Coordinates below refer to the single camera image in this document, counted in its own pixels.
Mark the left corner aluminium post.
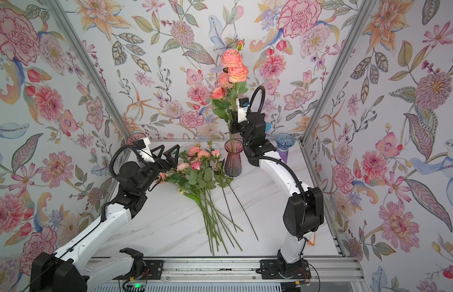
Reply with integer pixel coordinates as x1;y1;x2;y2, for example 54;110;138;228
44;0;130;139

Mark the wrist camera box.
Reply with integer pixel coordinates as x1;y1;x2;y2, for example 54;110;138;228
236;97;250;123
133;137;154;163

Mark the pink ribbed glass vase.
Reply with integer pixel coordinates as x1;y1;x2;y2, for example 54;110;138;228
126;133;147;146
223;139;243;178

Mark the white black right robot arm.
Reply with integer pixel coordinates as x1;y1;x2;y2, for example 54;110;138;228
230;86;324;281

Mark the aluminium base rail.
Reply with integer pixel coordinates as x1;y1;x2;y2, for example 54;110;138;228
87;256;366;292

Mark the coral pink rose spray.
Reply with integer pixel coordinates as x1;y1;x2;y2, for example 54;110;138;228
217;48;250;143

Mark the pink ribbed glass vase centre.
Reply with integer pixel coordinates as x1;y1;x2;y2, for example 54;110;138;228
223;139;243;178

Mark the orange pink card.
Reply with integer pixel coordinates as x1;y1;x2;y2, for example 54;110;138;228
306;232;315;246

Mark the pink ribbed glass vase left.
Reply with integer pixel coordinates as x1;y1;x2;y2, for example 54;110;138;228
126;133;147;146

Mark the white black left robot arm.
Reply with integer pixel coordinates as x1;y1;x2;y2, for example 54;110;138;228
26;140;180;292

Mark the blue microphone on black stand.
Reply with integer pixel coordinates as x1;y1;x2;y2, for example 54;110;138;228
265;122;272;133

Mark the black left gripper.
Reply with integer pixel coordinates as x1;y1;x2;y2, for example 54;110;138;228
137;145;179;195

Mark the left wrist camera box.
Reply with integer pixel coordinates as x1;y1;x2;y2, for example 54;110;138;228
133;137;154;163

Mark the right corner aluminium post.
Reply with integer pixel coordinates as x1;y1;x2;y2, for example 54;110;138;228
299;1;375;147

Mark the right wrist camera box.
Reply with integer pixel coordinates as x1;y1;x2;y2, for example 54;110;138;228
236;97;250;123

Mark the coral pink carnation stem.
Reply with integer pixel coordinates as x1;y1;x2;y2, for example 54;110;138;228
234;40;245;51

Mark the bunch of artificial flowers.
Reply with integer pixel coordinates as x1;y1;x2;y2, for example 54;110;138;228
160;141;260;256

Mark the blue purple glass vase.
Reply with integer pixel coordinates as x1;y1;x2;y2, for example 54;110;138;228
275;133;295;164

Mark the corner aluminium post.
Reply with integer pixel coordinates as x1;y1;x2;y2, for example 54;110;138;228
44;0;130;139
299;1;375;147

